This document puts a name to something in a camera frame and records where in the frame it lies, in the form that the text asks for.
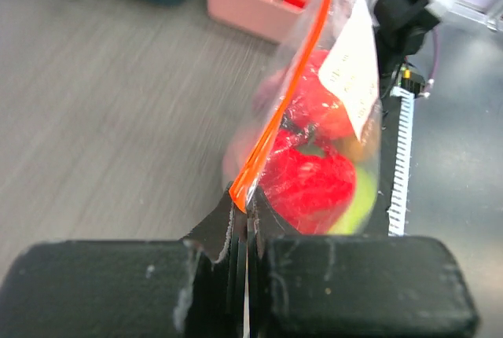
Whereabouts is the red toy strawberry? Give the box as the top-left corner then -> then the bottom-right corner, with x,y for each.
288,50 -> 354,140

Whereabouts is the white perforated cable duct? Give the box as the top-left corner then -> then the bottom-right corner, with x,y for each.
387,86 -> 414,237

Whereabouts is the purple toy onion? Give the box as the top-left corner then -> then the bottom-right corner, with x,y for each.
251,70 -> 286,112

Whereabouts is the green toy apple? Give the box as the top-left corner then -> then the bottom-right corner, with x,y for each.
329,167 -> 378,235

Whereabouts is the orange toy fruit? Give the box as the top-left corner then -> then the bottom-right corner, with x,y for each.
339,137 -> 376,162

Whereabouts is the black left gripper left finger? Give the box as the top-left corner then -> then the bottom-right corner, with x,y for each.
1,193 -> 244,337

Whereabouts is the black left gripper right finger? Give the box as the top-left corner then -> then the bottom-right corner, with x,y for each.
248,190 -> 480,337

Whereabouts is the red toy bell pepper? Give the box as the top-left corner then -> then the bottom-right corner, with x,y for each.
259,129 -> 357,234

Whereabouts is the clear orange zip bag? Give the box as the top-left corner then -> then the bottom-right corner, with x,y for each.
223,0 -> 382,237

